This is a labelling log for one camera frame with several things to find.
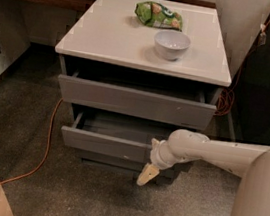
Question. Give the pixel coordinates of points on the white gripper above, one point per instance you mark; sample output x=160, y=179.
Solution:
x=156, y=157

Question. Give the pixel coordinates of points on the grey drawer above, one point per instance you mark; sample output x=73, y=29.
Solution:
x=123, y=165
x=114, y=134
x=141, y=104

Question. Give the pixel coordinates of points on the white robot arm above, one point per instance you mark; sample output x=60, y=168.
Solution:
x=249, y=162

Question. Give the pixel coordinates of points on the grey bottom drawer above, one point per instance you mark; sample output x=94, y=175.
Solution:
x=123, y=165

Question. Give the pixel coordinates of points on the grey top drawer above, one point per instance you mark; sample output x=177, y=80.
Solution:
x=141, y=104

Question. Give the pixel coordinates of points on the grey drawer cabinet white top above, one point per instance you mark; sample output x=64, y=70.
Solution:
x=109, y=44

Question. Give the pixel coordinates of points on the white ceramic bowl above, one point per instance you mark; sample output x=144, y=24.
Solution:
x=171, y=45

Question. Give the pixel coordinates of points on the green snack bag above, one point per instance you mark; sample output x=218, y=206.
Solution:
x=155, y=15

